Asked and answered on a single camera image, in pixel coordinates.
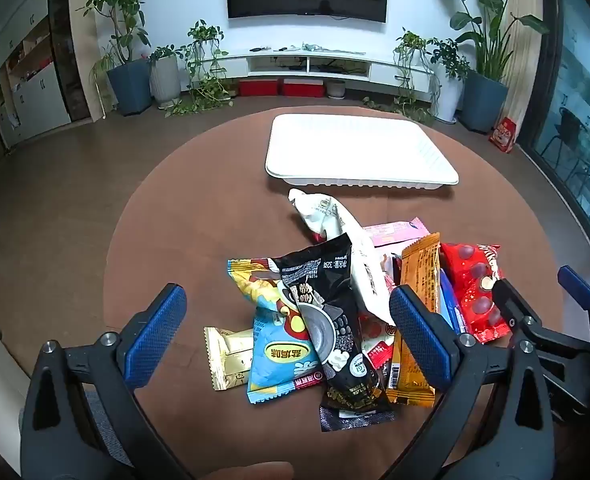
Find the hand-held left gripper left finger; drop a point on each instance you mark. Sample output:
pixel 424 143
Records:
pixel 157 335

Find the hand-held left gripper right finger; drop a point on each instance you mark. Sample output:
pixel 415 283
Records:
pixel 417 335

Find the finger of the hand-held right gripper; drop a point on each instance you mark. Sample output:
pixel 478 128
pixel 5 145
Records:
pixel 517 305
pixel 577 282

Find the small red snack packet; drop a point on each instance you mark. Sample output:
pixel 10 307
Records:
pixel 375 345

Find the blue snack packet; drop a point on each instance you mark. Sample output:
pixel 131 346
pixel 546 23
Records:
pixel 450 305

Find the red chocolate ball packet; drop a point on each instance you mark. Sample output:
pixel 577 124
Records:
pixel 475 285

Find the orange snack packet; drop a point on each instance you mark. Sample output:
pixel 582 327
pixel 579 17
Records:
pixel 420 270

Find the gold snack packet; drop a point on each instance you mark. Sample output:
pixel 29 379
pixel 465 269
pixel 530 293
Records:
pixel 227 360

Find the black snack packet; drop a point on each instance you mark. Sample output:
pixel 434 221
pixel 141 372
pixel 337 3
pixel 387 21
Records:
pixel 335 310

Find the white snack bag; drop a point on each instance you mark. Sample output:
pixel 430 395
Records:
pixel 365 255

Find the pink snack packet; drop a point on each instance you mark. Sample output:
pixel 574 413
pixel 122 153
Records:
pixel 395 230

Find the light blue chips packet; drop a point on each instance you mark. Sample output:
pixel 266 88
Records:
pixel 275 360

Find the white plastic tray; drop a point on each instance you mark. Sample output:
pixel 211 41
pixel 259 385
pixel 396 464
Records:
pixel 355 150

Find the person's left hand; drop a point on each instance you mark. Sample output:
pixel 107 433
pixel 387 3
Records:
pixel 250 472

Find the white chair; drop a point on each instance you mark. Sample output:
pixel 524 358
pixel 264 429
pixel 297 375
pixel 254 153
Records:
pixel 0 375

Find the red gift bag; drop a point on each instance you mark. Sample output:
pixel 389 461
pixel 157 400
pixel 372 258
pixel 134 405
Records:
pixel 504 135

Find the glass door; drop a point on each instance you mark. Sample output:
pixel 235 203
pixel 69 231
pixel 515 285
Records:
pixel 575 110

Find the blue plant pot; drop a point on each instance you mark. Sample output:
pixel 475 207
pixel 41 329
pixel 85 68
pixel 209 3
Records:
pixel 485 102
pixel 130 87

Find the white plant pot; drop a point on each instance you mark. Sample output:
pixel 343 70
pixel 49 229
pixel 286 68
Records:
pixel 449 97

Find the grey ribbed plant pot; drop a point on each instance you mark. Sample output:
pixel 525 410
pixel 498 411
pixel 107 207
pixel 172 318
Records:
pixel 165 80

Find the bushy green plant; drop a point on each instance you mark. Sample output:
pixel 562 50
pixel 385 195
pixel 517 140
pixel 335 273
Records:
pixel 447 57

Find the small white pot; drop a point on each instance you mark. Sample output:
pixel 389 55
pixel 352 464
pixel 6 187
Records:
pixel 336 89

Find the trailing pothos plant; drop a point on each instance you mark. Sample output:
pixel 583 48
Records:
pixel 205 75

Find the red storage box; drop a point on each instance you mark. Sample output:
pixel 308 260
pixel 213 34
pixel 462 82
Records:
pixel 302 88
pixel 258 88

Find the large broad-leaf plant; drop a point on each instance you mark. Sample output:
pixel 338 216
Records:
pixel 490 30

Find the trailing vine plant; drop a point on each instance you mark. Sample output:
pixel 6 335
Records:
pixel 410 60

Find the white storage cabinet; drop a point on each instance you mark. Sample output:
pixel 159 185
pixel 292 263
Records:
pixel 35 95

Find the white television console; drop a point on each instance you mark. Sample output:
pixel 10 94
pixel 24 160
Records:
pixel 375 67

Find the small green plant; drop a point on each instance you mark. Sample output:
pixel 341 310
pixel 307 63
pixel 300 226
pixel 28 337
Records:
pixel 165 52

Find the tall leafy plant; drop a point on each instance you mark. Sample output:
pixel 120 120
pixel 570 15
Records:
pixel 122 10

